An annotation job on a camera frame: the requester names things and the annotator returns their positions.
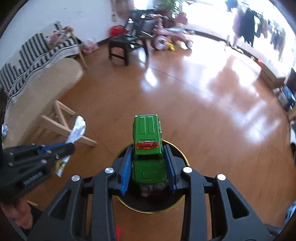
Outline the green toy car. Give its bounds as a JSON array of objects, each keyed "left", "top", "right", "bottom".
[{"left": 132, "top": 114, "right": 167, "bottom": 184}]

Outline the silver snack wrapper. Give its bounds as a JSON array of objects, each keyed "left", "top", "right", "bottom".
[{"left": 55, "top": 115, "right": 86, "bottom": 177}]

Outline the black gold trash bin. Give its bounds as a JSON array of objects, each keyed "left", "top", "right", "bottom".
[{"left": 112, "top": 138, "right": 191, "bottom": 214}]

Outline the person left hand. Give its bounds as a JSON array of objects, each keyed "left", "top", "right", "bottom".
[{"left": 1, "top": 197, "right": 33, "bottom": 230}]

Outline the wooden table leg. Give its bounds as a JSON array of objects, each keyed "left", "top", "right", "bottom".
[{"left": 38, "top": 99, "right": 98, "bottom": 148}]

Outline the striped black white sofa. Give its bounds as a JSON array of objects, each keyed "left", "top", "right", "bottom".
[{"left": 1, "top": 21, "right": 82, "bottom": 104}]

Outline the cardboard box on floor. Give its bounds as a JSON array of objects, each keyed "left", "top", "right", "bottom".
[{"left": 260, "top": 64, "right": 287, "bottom": 89}]

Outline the pink kids tricycle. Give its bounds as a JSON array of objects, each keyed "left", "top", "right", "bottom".
[{"left": 149, "top": 12, "right": 193, "bottom": 51}]

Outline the red bag on floor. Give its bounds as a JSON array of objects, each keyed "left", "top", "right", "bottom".
[{"left": 109, "top": 25, "right": 128, "bottom": 38}]

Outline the pink cushion on sofa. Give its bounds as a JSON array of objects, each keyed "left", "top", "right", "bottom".
[{"left": 46, "top": 26, "right": 74, "bottom": 49}]

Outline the black wooden chair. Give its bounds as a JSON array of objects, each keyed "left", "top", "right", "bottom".
[{"left": 108, "top": 9, "right": 156, "bottom": 66}]

